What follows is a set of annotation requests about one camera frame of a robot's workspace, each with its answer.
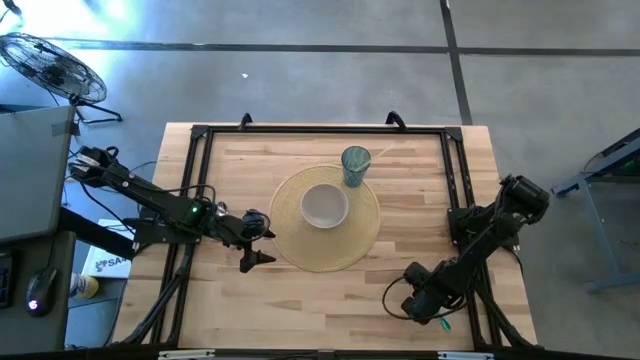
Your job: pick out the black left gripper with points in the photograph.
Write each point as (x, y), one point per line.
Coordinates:
(230, 232)

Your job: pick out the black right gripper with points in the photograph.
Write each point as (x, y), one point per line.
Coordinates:
(425, 300)

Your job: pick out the white ribbed bowl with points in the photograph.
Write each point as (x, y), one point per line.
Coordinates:
(325, 205)

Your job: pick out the blue translucent plastic cup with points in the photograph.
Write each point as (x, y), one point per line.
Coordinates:
(352, 175)

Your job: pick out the wooden chopstick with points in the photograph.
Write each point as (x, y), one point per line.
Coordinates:
(382, 152)

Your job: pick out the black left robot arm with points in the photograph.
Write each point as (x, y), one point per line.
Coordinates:
(150, 195)

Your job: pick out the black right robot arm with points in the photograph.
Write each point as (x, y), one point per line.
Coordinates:
(480, 250)

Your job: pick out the small green plastic piece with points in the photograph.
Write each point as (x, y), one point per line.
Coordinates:
(445, 325)

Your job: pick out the round woven straw placemat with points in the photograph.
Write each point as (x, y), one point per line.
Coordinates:
(300, 250)

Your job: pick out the white printed box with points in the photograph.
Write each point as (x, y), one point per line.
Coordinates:
(110, 265)

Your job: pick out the black support beam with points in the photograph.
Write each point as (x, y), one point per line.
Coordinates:
(95, 232)

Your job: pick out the yellow white bottle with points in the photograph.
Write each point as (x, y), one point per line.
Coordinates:
(87, 287)

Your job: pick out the grey metal stand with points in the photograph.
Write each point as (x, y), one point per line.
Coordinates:
(570, 186)

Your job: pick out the black computer mouse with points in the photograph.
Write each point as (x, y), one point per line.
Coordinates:
(42, 290)

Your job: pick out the dark desk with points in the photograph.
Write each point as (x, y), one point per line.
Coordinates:
(50, 335)

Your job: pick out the grey flat panel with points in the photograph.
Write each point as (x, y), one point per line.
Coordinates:
(30, 175)

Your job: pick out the black keyboard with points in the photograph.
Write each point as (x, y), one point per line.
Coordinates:
(5, 280)

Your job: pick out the black floor fan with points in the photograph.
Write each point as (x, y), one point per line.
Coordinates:
(50, 67)

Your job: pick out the white bracket strip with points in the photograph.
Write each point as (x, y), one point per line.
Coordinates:
(185, 354)
(465, 355)

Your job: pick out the black diagonal frame strut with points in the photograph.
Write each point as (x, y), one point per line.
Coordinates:
(500, 315)
(165, 295)

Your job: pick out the black table frame rails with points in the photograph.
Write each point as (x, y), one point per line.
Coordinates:
(325, 130)

